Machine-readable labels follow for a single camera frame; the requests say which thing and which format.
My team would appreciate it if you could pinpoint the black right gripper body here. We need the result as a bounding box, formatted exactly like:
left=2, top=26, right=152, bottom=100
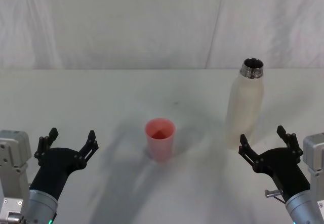
left=253, top=147, right=312, bottom=203

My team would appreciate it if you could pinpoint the pink plastic cup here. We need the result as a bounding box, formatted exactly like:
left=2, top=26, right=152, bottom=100
left=144, top=117, right=176, bottom=163

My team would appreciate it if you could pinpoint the thin dark cable silver plug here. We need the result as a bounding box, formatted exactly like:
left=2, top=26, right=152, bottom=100
left=264, top=189, right=288, bottom=205

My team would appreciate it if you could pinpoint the white table cloth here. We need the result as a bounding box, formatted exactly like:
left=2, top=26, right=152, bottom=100
left=0, top=68, right=324, bottom=224

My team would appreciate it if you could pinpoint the white wrinkled curtain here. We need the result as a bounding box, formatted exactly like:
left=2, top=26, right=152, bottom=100
left=0, top=0, right=324, bottom=71

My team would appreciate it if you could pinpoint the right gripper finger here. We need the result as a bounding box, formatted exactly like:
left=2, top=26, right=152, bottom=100
left=238, top=133, right=265, bottom=174
left=276, top=125, right=304, bottom=164

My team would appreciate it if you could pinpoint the cream vacuum bottle steel neck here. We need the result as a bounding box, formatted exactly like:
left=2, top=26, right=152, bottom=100
left=225, top=57, right=265, bottom=151

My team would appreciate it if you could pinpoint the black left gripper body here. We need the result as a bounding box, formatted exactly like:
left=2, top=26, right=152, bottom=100
left=29, top=147, right=86, bottom=200

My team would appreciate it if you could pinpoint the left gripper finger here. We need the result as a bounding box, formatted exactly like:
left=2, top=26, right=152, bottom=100
left=34, top=127, right=60, bottom=166
left=74, top=130, right=99, bottom=170

